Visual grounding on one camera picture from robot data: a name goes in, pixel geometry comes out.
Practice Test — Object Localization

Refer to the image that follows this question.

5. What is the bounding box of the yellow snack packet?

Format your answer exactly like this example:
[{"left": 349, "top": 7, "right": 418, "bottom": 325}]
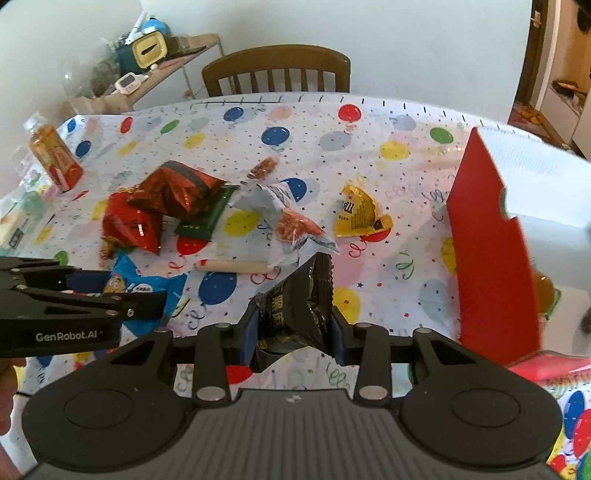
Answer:
[{"left": 334, "top": 183, "right": 394, "bottom": 237}]

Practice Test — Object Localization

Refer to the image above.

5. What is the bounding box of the teal yellow toy box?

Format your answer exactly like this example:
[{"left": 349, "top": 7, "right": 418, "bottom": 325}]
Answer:
[{"left": 117, "top": 32, "right": 170, "bottom": 75}]

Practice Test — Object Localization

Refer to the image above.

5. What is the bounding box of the small brown wrapped candy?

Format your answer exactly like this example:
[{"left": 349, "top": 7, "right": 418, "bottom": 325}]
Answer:
[{"left": 248, "top": 156, "right": 279, "bottom": 181}]

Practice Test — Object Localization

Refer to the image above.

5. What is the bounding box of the balloon print tablecloth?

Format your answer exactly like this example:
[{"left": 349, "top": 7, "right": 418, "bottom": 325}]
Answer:
[{"left": 0, "top": 92, "right": 591, "bottom": 480}]

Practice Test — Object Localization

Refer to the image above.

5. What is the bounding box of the person's left hand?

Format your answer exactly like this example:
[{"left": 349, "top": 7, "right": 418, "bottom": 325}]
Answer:
[{"left": 0, "top": 357, "right": 20, "bottom": 437}]

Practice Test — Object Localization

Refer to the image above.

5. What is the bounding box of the bright red snack packet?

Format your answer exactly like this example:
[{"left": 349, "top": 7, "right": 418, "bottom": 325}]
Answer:
[{"left": 101, "top": 191, "right": 163, "bottom": 257}]

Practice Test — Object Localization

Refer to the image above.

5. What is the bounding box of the white orange snack packet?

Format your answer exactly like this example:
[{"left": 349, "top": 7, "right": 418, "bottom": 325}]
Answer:
[{"left": 230, "top": 179, "right": 341, "bottom": 270}]

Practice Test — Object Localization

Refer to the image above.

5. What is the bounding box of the white cabinet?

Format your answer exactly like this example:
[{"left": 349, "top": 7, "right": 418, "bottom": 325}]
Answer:
[{"left": 538, "top": 28, "right": 591, "bottom": 154}]

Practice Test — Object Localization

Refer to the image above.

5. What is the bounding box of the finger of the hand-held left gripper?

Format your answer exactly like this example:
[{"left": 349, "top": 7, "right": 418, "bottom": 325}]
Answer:
[
  {"left": 18, "top": 286, "right": 168, "bottom": 325},
  {"left": 0, "top": 256, "right": 78, "bottom": 297}
]

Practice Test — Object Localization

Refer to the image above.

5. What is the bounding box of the blue round toy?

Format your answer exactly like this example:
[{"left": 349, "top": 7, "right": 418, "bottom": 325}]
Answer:
[{"left": 139, "top": 17, "right": 173, "bottom": 43}]

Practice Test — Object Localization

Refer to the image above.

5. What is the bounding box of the clear plastic bag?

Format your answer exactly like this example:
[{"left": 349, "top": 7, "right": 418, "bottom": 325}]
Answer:
[{"left": 59, "top": 36, "right": 122, "bottom": 100}]

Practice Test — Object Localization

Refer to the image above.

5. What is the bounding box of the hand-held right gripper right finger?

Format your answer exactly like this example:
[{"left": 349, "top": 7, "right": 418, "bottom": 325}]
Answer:
[{"left": 329, "top": 306, "right": 485, "bottom": 403}]

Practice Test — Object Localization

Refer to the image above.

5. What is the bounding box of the brown wooden chair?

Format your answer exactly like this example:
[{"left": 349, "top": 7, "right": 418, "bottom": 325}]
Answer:
[{"left": 201, "top": 44, "right": 352, "bottom": 99}]

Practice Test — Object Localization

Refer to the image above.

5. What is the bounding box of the wooden side table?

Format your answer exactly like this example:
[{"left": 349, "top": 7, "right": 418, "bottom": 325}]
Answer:
[{"left": 60, "top": 33, "right": 223, "bottom": 114}]

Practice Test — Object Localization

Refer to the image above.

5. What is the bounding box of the white kitchen timer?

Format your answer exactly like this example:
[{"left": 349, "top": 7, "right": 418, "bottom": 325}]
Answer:
[{"left": 114, "top": 72, "right": 149, "bottom": 96}]

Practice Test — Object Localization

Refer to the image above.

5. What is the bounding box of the red cardboard box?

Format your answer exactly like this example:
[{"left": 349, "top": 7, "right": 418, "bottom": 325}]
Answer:
[{"left": 444, "top": 126, "right": 591, "bottom": 371}]

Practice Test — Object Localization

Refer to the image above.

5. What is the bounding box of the blue snack packet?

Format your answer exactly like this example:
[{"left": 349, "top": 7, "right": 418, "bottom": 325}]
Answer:
[{"left": 109, "top": 253, "right": 189, "bottom": 340}]

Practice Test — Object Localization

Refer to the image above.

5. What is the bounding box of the green white packet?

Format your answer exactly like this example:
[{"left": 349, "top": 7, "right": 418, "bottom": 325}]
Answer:
[{"left": 0, "top": 188, "right": 48, "bottom": 251}]

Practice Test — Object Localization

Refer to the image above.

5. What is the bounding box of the green snack packet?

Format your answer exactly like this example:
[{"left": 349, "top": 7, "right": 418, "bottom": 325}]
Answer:
[{"left": 174, "top": 185, "right": 242, "bottom": 241}]

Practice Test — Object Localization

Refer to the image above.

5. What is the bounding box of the orange drink bottle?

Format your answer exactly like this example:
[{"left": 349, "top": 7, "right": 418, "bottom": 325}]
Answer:
[{"left": 22, "top": 115, "right": 85, "bottom": 193}]

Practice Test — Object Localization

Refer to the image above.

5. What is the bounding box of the black snack packet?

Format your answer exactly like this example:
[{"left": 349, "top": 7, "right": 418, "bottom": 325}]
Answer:
[{"left": 257, "top": 253, "right": 336, "bottom": 371}]

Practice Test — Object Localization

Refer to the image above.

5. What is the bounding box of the dark red foil snack packet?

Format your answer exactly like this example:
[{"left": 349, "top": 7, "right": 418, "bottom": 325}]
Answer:
[{"left": 126, "top": 160, "right": 228, "bottom": 219}]

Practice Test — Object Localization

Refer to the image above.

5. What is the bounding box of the beige stick snack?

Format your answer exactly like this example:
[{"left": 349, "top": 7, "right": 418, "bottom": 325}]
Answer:
[{"left": 193, "top": 259, "right": 270, "bottom": 274}]

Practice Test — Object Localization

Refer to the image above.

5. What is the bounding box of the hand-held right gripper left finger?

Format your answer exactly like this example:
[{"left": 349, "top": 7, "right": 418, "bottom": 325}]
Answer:
[{"left": 99, "top": 304, "right": 262, "bottom": 408}]

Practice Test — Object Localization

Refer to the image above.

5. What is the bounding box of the brown wooden door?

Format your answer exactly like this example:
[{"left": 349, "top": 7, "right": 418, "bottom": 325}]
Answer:
[{"left": 505, "top": 0, "right": 544, "bottom": 126}]

